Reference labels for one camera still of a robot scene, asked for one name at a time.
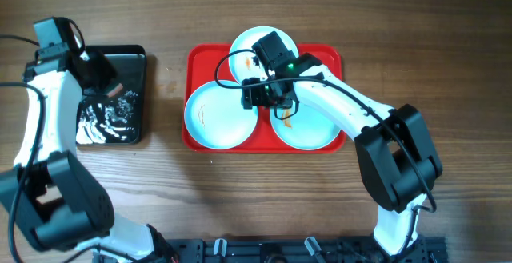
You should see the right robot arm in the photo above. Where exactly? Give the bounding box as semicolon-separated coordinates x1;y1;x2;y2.
242;54;442;257

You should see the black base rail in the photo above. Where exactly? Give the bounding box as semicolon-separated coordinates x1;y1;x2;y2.
168;236;449;263

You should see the black rectangular tray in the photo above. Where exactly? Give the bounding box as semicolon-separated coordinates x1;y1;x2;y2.
76;45;147;145

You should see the red plastic tray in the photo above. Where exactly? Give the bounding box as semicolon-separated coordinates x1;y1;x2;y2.
182;43;347;154

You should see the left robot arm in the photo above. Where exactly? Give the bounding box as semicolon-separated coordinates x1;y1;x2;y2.
1;45;179;262

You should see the light blue plate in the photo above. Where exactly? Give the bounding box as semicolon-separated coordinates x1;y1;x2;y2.
269;99;346;153
184;80;258;150
228;26;299;85

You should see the green scouring sponge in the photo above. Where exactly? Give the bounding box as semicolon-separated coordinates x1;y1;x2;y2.
106;83;123;98

